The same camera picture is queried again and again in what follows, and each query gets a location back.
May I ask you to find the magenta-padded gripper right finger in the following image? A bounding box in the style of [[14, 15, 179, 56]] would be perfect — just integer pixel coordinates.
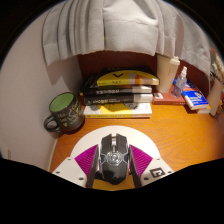
[[128, 143, 174, 188]]

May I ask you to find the white ceramic vase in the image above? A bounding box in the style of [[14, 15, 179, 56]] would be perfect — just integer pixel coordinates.
[[209, 78, 224, 117]]

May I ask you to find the black yellow cover book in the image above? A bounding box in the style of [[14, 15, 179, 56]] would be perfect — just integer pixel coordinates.
[[79, 66, 160, 93]]

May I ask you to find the black mug green inside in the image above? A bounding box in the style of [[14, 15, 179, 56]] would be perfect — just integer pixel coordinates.
[[43, 91, 86, 134]]

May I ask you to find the red flat book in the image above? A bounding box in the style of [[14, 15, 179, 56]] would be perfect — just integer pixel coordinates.
[[152, 89, 188, 106]]

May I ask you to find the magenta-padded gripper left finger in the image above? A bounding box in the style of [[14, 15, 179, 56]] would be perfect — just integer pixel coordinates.
[[52, 143, 100, 189]]

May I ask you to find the white yellow book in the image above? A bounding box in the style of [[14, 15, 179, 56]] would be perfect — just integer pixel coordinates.
[[83, 102, 153, 119]]

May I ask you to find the white pleated curtain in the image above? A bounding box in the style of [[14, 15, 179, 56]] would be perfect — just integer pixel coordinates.
[[41, 0, 214, 76]]

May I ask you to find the white round mouse pad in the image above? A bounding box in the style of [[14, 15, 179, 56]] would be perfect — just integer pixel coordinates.
[[69, 125, 161, 168]]

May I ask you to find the blue white book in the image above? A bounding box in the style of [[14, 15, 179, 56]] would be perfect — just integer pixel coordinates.
[[173, 78, 212, 111]]

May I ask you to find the orange yellow book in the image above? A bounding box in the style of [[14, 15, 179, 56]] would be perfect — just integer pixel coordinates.
[[196, 106, 213, 115]]

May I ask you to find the black grey gaming mouse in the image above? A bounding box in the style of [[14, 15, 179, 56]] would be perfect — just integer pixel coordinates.
[[99, 133, 130, 185]]

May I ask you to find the clear sanitizer spray bottle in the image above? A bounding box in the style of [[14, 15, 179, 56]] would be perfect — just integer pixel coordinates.
[[173, 65, 188, 99]]

